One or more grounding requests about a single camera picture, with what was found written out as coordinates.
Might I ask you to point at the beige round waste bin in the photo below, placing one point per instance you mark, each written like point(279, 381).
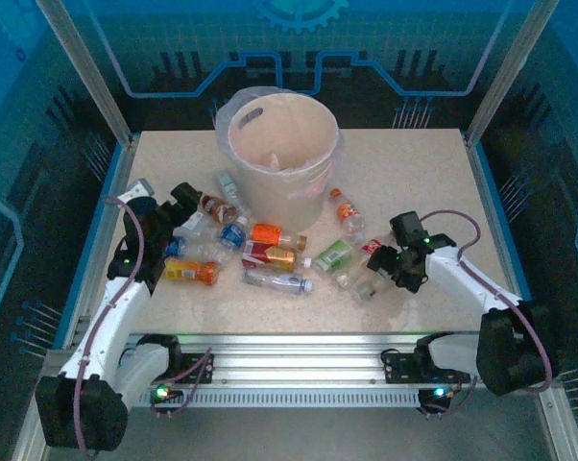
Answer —
point(279, 204)

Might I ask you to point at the pale green label bottle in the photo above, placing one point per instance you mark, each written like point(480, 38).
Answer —
point(229, 185)

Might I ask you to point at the brown label plastic bottle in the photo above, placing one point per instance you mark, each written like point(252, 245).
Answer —
point(217, 207)

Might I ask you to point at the aluminium side rail blue strip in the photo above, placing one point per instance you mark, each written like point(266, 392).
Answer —
point(118, 168)
point(490, 192)

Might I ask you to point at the aluminium frame post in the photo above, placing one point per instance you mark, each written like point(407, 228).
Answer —
point(565, 427)
point(509, 72)
point(27, 432)
point(88, 72)

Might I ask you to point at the aluminium base beam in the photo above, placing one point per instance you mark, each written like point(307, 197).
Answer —
point(294, 355)

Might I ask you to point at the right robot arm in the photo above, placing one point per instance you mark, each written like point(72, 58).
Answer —
point(462, 274)

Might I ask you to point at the yellow label Pepsi bottle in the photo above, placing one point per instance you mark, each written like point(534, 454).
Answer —
point(188, 271)

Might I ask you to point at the clear unlabelled plastic bottle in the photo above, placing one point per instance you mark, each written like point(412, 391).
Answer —
point(366, 290)

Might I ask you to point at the red and white label bottle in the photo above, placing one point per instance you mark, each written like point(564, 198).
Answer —
point(260, 254)

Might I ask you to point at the red label Coca-Cola bottle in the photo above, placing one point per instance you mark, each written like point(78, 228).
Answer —
point(372, 247)

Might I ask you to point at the crushed clear bottle blue cap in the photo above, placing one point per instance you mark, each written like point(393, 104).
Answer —
point(200, 245)

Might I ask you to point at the green label plastic bottle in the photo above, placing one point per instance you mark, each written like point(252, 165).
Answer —
point(334, 254)

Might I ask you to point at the blue label bottle white cap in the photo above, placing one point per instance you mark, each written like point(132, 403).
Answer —
point(232, 235)

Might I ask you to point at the clear bottle with white cap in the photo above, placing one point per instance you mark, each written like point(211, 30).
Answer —
point(279, 281)

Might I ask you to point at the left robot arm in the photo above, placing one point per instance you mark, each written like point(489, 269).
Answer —
point(106, 307)

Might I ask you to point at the orange label bottle gold cap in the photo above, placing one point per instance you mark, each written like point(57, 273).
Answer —
point(270, 234)

